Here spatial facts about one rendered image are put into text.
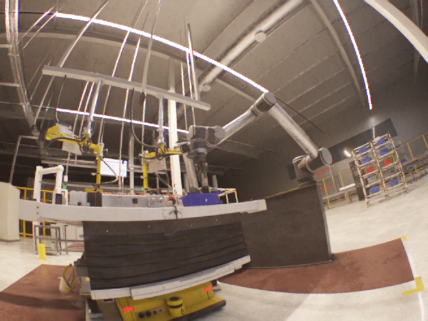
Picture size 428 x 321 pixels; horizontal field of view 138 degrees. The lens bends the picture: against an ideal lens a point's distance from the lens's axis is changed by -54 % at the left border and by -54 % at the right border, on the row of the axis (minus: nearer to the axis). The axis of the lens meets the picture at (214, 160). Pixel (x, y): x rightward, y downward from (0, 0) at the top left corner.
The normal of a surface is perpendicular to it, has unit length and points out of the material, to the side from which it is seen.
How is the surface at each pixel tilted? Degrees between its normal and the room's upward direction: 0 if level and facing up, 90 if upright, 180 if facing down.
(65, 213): 90
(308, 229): 90
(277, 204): 90
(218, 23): 176
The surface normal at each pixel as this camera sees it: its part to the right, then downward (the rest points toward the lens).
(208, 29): 0.09, 0.92
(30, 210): 0.60, -0.36
